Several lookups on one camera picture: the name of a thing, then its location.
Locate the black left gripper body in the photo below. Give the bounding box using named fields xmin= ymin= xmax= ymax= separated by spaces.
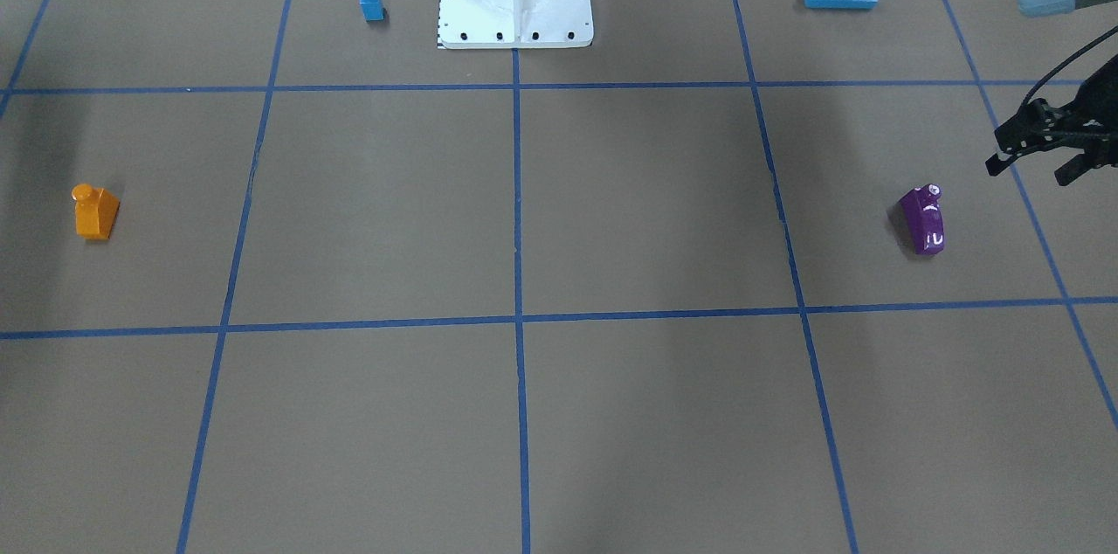
xmin=995 ymin=57 xmax=1117 ymax=168

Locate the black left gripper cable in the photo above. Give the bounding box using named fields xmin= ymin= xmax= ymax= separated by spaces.
xmin=1020 ymin=25 xmax=1118 ymax=118

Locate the orange trapezoid block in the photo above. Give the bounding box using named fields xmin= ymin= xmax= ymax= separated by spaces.
xmin=72 ymin=184 xmax=121 ymax=242

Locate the purple trapezoid block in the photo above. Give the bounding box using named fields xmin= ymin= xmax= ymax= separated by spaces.
xmin=898 ymin=184 xmax=946 ymax=256

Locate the small blue block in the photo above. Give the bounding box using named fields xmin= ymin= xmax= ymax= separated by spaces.
xmin=358 ymin=0 xmax=386 ymax=22

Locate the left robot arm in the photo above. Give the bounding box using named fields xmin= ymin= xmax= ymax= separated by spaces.
xmin=985 ymin=0 xmax=1117 ymax=187

